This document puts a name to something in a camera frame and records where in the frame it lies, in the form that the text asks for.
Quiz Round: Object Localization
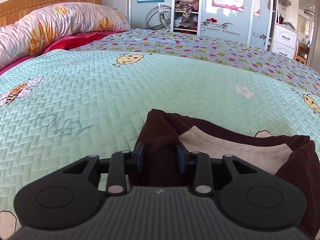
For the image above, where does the maroon and beige sweatshirt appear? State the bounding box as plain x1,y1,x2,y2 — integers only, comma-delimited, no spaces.
129,109,319,237

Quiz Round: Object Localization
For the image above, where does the mint green quilted bedspread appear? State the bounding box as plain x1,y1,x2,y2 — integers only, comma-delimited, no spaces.
1,50,319,238

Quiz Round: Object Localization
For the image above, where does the floral heart patterned bedsheet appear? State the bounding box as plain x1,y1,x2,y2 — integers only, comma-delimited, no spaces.
77,29,319,95

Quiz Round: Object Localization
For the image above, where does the red blanket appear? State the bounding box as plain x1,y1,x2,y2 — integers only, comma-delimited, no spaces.
1,31,120,74

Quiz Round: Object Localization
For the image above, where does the white drawer cabinet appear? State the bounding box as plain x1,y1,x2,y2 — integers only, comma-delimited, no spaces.
271,23,298,60

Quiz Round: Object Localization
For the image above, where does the light blue wardrobe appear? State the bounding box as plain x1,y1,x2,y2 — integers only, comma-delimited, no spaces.
128,0,277,50

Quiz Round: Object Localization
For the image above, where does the pink floral folded duvet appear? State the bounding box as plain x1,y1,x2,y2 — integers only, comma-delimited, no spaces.
1,2,131,69

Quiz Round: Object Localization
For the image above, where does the wooden headboard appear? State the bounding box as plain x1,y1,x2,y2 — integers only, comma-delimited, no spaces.
0,0,101,26

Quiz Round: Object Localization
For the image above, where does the coiled grey hose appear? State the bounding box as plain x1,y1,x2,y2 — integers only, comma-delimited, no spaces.
145,4,173,30

